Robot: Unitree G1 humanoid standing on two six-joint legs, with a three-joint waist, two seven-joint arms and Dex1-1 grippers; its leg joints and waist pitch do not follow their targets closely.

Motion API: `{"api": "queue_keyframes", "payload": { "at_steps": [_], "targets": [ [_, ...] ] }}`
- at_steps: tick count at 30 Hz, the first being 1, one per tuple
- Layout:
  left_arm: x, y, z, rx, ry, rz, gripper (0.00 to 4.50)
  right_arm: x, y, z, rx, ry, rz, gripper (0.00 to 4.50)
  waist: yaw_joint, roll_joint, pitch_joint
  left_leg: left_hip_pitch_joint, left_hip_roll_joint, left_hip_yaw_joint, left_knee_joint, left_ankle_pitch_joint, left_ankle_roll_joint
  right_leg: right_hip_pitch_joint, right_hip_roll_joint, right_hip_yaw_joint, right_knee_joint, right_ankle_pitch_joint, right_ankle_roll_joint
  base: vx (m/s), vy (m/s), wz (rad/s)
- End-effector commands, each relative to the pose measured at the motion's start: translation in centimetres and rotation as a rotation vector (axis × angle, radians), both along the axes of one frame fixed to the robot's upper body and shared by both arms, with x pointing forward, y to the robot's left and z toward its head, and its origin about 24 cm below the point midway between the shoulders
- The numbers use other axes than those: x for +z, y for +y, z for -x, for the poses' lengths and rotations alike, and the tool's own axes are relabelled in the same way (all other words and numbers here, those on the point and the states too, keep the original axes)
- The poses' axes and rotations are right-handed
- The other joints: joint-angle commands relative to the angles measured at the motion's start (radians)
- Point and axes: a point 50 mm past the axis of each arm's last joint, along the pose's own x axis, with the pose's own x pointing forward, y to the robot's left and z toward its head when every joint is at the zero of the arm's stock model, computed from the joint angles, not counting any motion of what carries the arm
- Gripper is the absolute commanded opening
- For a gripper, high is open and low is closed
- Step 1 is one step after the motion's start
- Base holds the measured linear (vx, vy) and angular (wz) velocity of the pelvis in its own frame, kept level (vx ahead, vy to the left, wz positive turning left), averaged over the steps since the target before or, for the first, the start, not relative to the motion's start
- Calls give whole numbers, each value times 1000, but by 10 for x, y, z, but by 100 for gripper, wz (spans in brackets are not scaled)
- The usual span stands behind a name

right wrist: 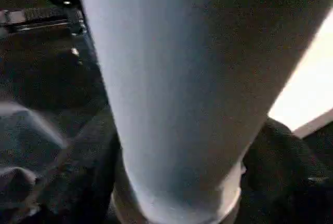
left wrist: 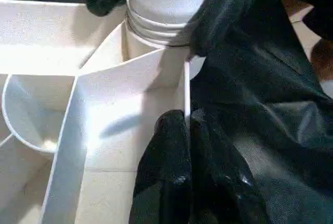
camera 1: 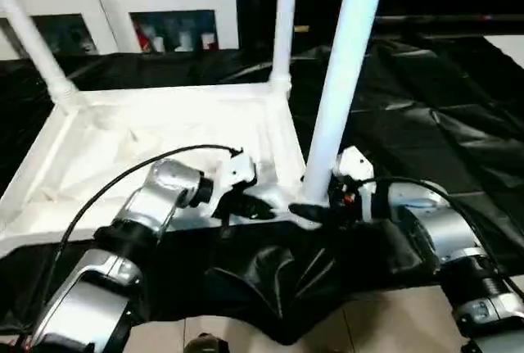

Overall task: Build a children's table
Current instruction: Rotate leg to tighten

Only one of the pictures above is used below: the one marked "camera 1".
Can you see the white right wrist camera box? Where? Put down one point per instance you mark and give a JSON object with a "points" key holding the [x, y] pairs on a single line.
{"points": [[354, 165]]}

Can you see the dark round robot base part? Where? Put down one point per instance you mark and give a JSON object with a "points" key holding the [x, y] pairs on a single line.
{"points": [[205, 345]]}

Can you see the black table mat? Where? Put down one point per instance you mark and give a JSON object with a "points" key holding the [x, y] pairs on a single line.
{"points": [[409, 140]]}

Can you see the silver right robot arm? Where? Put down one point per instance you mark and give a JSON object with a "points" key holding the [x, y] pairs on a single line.
{"points": [[450, 238]]}

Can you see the white glass-door cabinet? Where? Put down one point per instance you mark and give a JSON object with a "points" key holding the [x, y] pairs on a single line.
{"points": [[115, 5]]}

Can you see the white flat sheet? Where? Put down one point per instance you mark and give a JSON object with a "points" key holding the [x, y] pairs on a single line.
{"points": [[509, 48]]}

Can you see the white plastic table top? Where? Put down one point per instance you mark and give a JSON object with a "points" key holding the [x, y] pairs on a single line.
{"points": [[164, 132]]}

